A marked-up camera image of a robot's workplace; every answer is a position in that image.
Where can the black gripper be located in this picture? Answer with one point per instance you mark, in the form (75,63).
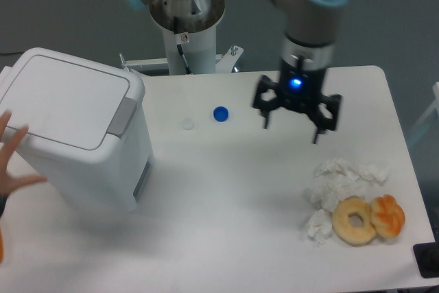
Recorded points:
(300,91)

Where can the white trash can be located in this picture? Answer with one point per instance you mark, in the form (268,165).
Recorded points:
(109,178)

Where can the white trash can lid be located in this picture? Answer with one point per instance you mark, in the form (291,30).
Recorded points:
(63,98)

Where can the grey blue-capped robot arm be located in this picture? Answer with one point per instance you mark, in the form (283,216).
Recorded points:
(309,36)

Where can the blue bottle cap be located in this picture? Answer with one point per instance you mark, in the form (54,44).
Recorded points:
(220,113)

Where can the white bottle cap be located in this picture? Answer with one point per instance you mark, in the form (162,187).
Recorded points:
(188,124)

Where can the person's hand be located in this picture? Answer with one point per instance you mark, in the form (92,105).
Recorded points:
(10,183)

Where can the crumpled white tissue upper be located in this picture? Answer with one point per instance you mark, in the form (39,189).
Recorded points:
(331,166)

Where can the crumpled white tissue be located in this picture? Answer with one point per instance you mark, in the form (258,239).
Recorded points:
(319,227)
(328,191)
(377,173)
(331,166)

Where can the crumpled white tissue middle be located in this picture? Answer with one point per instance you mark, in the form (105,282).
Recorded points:
(328,191)

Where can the crumpled white tissue right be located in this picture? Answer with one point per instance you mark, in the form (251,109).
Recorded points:
(377,173)

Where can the crumpled white tissue lower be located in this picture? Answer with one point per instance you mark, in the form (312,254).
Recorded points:
(319,227)

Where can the orange twisted bread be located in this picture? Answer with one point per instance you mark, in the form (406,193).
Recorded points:
(387,216)

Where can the black device at corner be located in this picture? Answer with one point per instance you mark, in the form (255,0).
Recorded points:
(426,255)

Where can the orange object left edge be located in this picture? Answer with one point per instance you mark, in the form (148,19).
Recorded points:
(1,248)

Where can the white metal mounting frame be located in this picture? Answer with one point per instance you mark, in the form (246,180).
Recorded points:
(225,63)

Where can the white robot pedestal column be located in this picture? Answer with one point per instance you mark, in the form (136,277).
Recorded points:
(189,33)

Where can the white frame right edge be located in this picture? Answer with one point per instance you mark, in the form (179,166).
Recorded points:
(425,122)

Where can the plain ring donut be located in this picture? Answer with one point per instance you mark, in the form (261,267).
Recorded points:
(351,222)

